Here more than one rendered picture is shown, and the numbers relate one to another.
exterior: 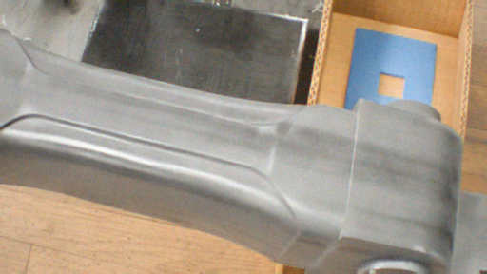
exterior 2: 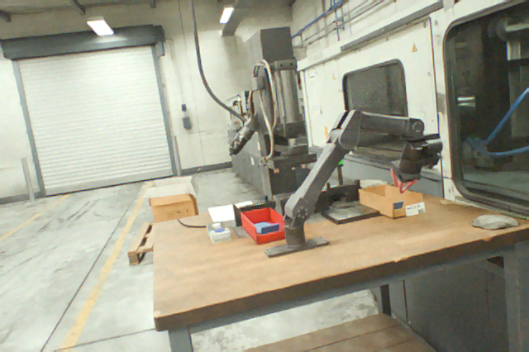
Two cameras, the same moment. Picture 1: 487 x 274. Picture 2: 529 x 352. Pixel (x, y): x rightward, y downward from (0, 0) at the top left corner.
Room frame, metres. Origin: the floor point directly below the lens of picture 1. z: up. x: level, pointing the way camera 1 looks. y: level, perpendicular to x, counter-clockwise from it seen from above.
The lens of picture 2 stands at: (-0.85, 0.97, 1.34)
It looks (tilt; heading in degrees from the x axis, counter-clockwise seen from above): 9 degrees down; 335
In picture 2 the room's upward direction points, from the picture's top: 8 degrees counter-clockwise
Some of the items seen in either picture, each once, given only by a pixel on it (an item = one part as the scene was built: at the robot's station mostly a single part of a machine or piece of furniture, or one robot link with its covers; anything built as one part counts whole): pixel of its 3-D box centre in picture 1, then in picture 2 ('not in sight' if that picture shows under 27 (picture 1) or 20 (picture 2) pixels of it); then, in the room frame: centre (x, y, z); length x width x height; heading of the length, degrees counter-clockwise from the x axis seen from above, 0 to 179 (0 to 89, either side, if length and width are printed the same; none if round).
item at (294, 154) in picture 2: not in sight; (283, 135); (0.72, 0.13, 1.22); 0.26 x 0.18 x 0.30; 168
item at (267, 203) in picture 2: not in sight; (258, 209); (0.68, 0.31, 0.95); 0.15 x 0.03 x 0.10; 78
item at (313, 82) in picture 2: not in sight; (313, 92); (2.00, -0.87, 1.41); 0.25 x 0.01 x 0.33; 165
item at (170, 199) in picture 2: not in sight; (175, 202); (4.18, -0.15, 0.40); 0.67 x 0.60 x 0.50; 160
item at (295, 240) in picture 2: not in sight; (294, 235); (0.28, 0.37, 0.94); 0.20 x 0.07 x 0.08; 78
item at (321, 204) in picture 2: not in sight; (301, 203); (0.64, 0.13, 0.94); 0.20 x 0.10 x 0.07; 78
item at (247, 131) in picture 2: not in sight; (246, 132); (0.94, 0.20, 1.25); 0.19 x 0.07 x 0.19; 78
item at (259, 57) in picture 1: (181, 93); (349, 213); (0.44, 0.04, 0.91); 0.17 x 0.16 x 0.02; 78
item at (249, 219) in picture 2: not in sight; (264, 224); (0.52, 0.36, 0.93); 0.25 x 0.12 x 0.06; 168
